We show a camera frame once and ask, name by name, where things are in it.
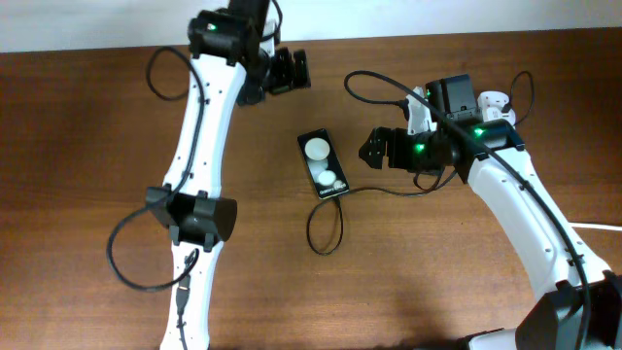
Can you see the black Samsung smartphone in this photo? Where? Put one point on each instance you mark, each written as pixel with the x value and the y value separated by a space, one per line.
pixel 322 163

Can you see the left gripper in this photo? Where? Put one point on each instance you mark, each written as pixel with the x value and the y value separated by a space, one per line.
pixel 286 81

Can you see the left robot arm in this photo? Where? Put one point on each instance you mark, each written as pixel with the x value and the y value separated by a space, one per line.
pixel 234 60

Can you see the white power strip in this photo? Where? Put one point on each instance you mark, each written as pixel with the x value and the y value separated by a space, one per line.
pixel 492 98

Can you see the white USB charger plug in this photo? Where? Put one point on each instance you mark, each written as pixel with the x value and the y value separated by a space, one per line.
pixel 494 113

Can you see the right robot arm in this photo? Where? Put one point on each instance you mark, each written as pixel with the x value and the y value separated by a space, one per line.
pixel 578 296

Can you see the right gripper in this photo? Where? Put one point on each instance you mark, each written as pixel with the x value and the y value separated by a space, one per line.
pixel 397 137

